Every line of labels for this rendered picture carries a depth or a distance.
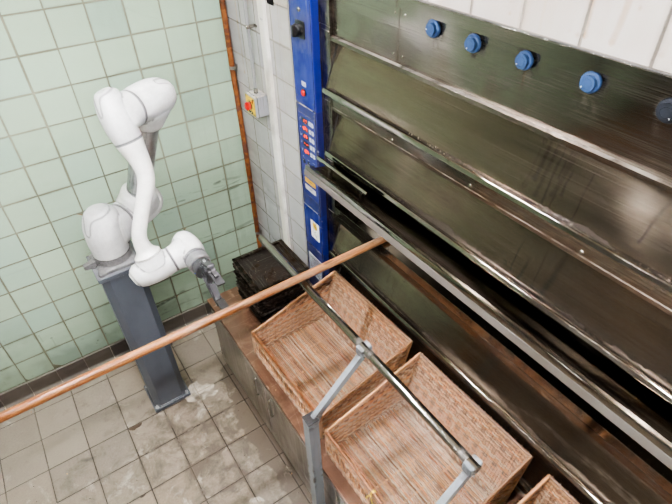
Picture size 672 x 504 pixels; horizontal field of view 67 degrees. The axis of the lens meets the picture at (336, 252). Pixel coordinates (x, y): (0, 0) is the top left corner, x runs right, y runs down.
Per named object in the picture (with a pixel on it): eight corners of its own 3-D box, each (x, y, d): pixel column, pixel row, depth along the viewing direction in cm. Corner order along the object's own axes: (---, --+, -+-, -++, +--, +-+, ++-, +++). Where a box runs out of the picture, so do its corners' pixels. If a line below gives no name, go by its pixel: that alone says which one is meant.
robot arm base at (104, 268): (79, 260, 227) (75, 250, 224) (128, 241, 237) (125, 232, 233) (90, 282, 216) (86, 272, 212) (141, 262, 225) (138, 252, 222)
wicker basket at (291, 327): (336, 307, 259) (335, 267, 241) (411, 381, 224) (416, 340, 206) (252, 353, 238) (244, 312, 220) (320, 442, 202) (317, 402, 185)
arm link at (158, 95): (106, 220, 231) (141, 196, 246) (135, 241, 230) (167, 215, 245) (112, 80, 175) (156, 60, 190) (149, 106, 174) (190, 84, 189)
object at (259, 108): (260, 108, 251) (257, 88, 244) (269, 115, 244) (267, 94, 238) (246, 111, 248) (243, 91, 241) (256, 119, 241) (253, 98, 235)
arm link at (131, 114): (128, 144, 171) (155, 127, 181) (99, 92, 163) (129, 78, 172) (105, 148, 179) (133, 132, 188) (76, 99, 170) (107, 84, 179)
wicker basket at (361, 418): (414, 389, 220) (420, 348, 203) (519, 495, 185) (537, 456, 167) (322, 451, 199) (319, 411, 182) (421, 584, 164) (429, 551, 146)
